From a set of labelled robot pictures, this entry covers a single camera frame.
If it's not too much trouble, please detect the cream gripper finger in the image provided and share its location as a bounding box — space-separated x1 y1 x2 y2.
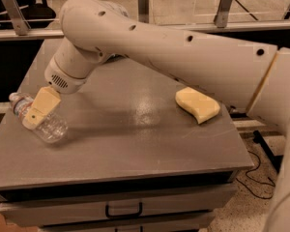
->
22 86 61 131

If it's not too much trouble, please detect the clear plastic water bottle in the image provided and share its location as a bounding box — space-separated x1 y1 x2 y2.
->
9 93 68 143

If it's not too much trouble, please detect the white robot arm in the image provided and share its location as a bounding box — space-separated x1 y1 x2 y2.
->
23 0 290 232

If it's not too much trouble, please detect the black office chair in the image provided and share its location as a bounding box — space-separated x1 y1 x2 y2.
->
0 0 57 30

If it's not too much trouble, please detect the grey drawer cabinet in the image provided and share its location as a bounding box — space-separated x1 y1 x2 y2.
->
0 37 254 232

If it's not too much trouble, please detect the yellow sponge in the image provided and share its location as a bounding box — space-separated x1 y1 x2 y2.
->
175 87 220 124

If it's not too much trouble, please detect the black floor stand base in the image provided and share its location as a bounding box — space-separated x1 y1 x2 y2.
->
253 130 283 172

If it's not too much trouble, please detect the left metal railing post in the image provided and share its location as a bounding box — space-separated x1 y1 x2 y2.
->
1 0 30 36

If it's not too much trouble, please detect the metal railing post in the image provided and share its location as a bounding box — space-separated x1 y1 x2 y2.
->
1 0 30 36
137 0 149 23
214 0 233 28

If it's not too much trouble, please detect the black drawer handle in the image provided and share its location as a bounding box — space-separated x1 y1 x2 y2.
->
104 202 143 219

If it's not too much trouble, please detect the middle metal railing post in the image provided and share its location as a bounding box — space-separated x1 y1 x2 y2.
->
137 0 149 23

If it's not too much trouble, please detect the right metal railing post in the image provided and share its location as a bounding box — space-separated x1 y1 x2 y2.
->
214 0 233 28

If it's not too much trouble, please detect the black floor cable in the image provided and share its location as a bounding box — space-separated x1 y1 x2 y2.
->
235 150 277 200

